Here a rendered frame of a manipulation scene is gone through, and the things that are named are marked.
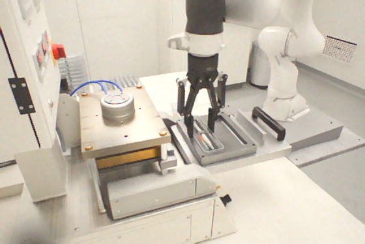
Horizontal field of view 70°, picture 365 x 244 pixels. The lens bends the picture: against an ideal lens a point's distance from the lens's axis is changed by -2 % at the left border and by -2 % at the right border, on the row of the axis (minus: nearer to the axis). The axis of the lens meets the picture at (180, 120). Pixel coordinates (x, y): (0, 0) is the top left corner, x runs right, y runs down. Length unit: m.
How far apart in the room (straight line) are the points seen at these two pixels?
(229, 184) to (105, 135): 0.53
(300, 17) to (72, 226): 0.97
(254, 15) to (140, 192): 0.45
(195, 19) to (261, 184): 0.62
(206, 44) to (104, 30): 2.51
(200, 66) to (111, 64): 2.58
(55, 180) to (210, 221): 0.40
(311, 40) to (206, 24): 0.60
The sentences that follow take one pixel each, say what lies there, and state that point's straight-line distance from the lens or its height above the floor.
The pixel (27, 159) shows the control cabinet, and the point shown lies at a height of 1.06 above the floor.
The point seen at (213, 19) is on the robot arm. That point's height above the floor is 1.32.
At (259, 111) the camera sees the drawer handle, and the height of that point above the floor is 1.01.
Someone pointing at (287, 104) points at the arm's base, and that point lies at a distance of 1.24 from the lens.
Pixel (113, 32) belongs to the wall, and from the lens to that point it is 3.09.
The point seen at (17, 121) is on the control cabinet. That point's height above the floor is 1.21.
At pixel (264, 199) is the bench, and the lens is 0.95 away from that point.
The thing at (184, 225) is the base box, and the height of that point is 0.85.
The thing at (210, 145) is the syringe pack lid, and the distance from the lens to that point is 0.70.
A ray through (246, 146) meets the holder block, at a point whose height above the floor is 0.99.
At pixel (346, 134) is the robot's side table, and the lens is 1.41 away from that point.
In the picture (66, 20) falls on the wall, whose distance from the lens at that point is 3.02.
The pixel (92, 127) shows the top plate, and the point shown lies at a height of 1.11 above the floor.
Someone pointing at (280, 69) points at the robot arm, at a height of 1.04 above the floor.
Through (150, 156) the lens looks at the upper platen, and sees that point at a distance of 0.62.
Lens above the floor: 1.43
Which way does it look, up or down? 31 degrees down
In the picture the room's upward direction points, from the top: straight up
